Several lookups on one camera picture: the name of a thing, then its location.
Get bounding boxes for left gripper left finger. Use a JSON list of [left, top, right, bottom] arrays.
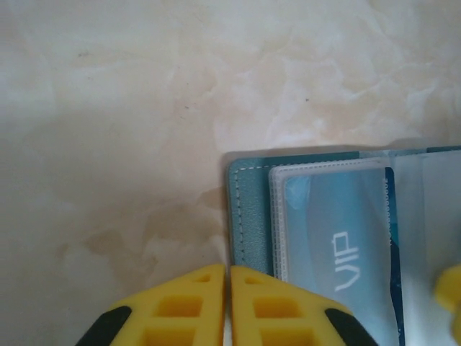
[[75, 263, 226, 346]]

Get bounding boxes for light blue VIP card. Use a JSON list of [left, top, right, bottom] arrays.
[[282, 167, 406, 346]]

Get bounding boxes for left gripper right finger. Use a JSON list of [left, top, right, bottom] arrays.
[[229, 265, 369, 346]]

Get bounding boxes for blue leather card holder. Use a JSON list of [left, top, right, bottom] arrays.
[[225, 145, 461, 346]]

